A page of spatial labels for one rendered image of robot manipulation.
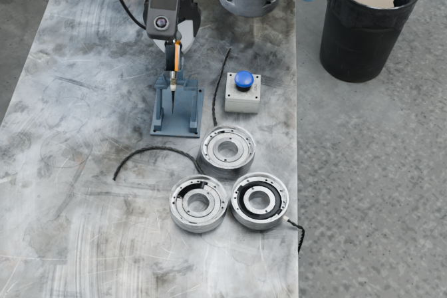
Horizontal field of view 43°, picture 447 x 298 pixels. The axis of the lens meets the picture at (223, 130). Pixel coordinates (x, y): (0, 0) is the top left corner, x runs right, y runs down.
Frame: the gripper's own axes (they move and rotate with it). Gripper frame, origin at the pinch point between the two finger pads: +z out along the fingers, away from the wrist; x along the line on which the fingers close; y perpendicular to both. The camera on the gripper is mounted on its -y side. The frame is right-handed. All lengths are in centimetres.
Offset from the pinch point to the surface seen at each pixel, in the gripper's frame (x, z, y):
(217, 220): -9.6, 16.0, -25.1
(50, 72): 28.8, 19.6, 10.4
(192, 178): -4.5, 16.2, -16.7
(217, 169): -8.9, 16.4, -14.2
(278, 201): -20.4, 16.7, -20.1
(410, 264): -73, 100, 6
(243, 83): -13.0, 12.5, 4.0
